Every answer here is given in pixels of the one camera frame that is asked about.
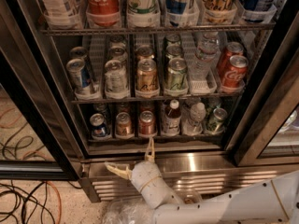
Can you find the front gold can middle shelf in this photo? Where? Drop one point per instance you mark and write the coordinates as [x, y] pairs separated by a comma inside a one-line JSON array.
[[146, 75]]

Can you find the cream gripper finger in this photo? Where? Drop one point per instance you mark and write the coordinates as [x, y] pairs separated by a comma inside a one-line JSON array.
[[121, 170], [150, 152]]

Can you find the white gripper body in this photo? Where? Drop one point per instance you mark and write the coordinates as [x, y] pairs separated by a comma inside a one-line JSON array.
[[145, 175]]

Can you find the front silver can middle shelf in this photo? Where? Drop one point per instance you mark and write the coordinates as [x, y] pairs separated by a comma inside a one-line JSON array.
[[115, 75]]

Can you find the dark blue can top shelf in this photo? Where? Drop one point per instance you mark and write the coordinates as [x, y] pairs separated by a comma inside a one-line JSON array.
[[258, 11]]

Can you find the front red Coca-Cola can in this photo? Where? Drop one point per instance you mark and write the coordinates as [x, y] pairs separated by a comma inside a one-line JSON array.
[[234, 71]]

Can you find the glass fridge door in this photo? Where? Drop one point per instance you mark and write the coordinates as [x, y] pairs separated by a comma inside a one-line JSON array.
[[264, 143], [28, 150]]

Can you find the left glass fridge door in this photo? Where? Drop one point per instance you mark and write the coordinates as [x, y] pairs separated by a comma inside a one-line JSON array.
[[28, 150]]

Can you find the stainless steel fridge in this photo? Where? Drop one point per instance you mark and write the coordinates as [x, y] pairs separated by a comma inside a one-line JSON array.
[[38, 53]]

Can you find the white bottle top shelf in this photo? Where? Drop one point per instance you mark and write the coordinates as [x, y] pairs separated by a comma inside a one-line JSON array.
[[61, 13]]

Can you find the water bottle middle shelf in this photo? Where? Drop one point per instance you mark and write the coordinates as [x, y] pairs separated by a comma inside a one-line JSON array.
[[206, 51]]

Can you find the red coca-cola can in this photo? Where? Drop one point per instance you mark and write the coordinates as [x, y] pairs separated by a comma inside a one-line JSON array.
[[234, 71], [232, 48]]

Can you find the blue can bottom shelf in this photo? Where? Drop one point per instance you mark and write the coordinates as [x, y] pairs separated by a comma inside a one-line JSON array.
[[99, 126]]

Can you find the clear plastic bag bin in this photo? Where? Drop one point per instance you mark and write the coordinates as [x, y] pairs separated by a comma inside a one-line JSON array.
[[136, 211]]

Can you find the green can bottom shelf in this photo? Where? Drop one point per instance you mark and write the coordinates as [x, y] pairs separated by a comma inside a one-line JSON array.
[[216, 119]]

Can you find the clear water bottle bottom shelf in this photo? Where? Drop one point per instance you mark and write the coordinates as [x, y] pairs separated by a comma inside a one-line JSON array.
[[193, 122]]

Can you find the red-orange can bottom shelf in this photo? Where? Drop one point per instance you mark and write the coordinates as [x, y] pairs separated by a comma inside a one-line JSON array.
[[147, 124]]

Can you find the gold black can top shelf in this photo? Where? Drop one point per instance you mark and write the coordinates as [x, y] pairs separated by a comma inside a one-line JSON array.
[[217, 11]]

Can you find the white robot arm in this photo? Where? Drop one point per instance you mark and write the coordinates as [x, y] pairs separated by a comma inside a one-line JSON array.
[[274, 200]]

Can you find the orange soda can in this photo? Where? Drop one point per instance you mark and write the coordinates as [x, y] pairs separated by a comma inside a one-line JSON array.
[[124, 126]]

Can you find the blue silver can top shelf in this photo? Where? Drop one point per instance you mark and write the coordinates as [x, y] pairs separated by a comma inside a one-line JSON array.
[[177, 9]]

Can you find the front green can middle shelf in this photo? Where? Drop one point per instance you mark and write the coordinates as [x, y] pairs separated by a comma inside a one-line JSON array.
[[176, 73]]

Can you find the front blue can middle shelf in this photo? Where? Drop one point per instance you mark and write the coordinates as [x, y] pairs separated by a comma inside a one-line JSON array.
[[80, 76]]

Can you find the rear red Coca-Cola can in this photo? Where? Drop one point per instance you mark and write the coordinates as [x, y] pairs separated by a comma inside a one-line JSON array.
[[232, 48]]

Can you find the brown juice bottle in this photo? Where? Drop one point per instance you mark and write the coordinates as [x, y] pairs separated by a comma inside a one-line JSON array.
[[172, 117]]

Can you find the right glass fridge door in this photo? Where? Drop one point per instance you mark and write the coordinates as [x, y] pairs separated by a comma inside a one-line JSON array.
[[264, 143]]

